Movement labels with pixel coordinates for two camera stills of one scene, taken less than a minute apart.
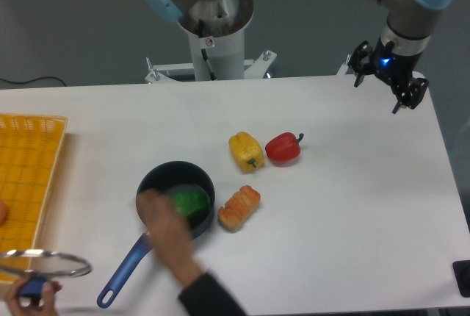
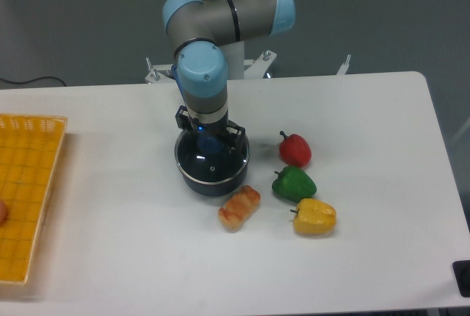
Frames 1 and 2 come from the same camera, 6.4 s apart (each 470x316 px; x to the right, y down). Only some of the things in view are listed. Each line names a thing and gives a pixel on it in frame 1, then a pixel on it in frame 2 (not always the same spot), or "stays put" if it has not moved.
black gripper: (396, 67) to (234, 134)
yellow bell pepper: (247, 151) to (313, 217)
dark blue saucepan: (166, 176) to (217, 188)
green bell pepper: (190, 202) to (294, 184)
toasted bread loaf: (238, 209) stays put
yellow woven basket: (29, 145) stays put
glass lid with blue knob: (34, 265) to (209, 157)
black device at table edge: (461, 270) stays put
